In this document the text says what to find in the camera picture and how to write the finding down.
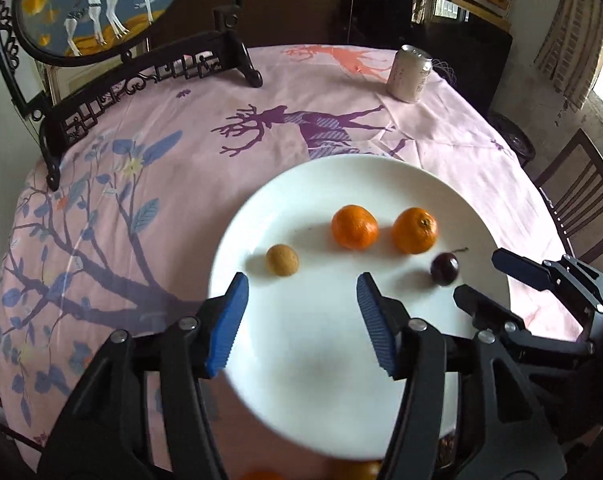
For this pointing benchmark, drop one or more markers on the mandarin orange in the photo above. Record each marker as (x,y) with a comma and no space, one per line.
(354,227)
(356,471)
(415,230)

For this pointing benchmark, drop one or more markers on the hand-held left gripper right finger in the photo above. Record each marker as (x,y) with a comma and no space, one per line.
(376,330)

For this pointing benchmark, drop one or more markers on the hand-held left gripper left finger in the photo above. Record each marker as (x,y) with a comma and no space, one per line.
(229,325)

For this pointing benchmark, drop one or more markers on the pink printed tablecloth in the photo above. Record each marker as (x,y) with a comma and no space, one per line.
(181,210)

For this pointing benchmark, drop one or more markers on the dark carved stool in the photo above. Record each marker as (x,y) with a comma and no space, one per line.
(512,137)

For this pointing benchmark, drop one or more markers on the beige curtain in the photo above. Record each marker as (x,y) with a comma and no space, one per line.
(574,40)

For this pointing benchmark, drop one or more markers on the white round plate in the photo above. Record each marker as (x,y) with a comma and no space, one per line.
(301,210)

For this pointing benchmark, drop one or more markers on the brown wooden chair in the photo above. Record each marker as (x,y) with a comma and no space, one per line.
(579,195)

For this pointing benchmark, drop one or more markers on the black glossy panel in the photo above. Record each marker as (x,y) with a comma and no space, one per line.
(461,55)

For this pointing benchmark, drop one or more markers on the small brown longan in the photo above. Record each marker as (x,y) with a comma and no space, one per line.
(282,260)

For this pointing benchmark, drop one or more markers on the silver beverage can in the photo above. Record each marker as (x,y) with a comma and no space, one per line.
(406,74)

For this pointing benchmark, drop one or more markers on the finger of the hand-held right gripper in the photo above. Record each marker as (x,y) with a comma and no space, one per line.
(491,312)
(519,267)

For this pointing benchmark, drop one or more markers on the dark red cherry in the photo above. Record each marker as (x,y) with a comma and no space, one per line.
(444,269)

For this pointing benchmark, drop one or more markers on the round embroidered screen black stand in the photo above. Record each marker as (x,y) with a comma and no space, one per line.
(106,5)

